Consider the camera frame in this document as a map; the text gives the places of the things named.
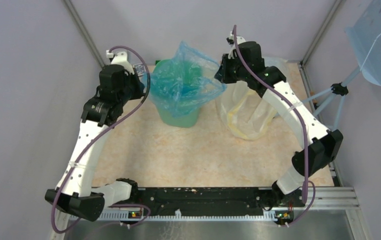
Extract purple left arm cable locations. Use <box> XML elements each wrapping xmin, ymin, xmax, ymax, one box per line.
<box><xmin>50</xmin><ymin>45</ymin><xmax>152</xmax><ymax>234</ymax></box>

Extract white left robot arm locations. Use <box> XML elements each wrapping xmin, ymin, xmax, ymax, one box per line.
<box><xmin>45</xmin><ymin>64</ymin><xmax>146</xmax><ymax>222</ymax></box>

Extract light blue perforated lamp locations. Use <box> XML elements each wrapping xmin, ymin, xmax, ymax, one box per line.
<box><xmin>345</xmin><ymin>0</ymin><xmax>381</xmax><ymax>86</ymax></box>

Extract green plastic trash bin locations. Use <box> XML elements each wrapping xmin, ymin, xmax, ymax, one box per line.
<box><xmin>150</xmin><ymin>59</ymin><xmax>202</xmax><ymax>128</ymax></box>

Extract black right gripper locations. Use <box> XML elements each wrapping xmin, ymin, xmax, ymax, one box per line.
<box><xmin>214</xmin><ymin>54</ymin><xmax>249</xmax><ymax>85</ymax></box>

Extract blue plastic trash bag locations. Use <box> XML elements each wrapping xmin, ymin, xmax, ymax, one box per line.
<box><xmin>149</xmin><ymin>41</ymin><xmax>227</xmax><ymax>117</ymax></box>

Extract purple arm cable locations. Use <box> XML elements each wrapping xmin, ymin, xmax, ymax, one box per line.
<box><xmin>232</xmin><ymin>24</ymin><xmax>317</xmax><ymax>228</ymax></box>
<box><xmin>50</xmin><ymin>45</ymin><xmax>152</xmax><ymax>234</ymax></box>

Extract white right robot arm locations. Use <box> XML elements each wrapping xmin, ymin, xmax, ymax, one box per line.
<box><xmin>215</xmin><ymin>40</ymin><xmax>343</xmax><ymax>206</ymax></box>

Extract white cable duct strip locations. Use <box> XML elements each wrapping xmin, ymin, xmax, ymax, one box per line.
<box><xmin>69</xmin><ymin>209</ymin><xmax>278</xmax><ymax>222</ymax></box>

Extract aluminium frame rail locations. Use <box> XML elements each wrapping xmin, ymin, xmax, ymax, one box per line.
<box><xmin>307</xmin><ymin>186</ymin><xmax>360</xmax><ymax>210</ymax></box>

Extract light blue tripod stand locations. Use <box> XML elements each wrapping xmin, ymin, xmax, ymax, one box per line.
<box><xmin>302</xmin><ymin>66</ymin><xmax>361</xmax><ymax>131</ymax></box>

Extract playing card deck box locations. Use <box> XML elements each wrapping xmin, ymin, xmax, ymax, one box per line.
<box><xmin>133</xmin><ymin>63</ymin><xmax>147</xmax><ymax>77</ymax></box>

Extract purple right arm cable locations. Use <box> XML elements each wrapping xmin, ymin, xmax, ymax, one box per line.
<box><xmin>232</xmin><ymin>24</ymin><xmax>317</xmax><ymax>228</ymax></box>

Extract clear yellow-edged plastic bag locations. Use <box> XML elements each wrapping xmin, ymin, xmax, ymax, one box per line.
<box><xmin>215</xmin><ymin>56</ymin><xmax>292</xmax><ymax>141</ymax></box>

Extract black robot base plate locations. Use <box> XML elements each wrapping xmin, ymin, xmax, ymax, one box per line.
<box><xmin>107</xmin><ymin>187</ymin><xmax>306</xmax><ymax>218</ymax></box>

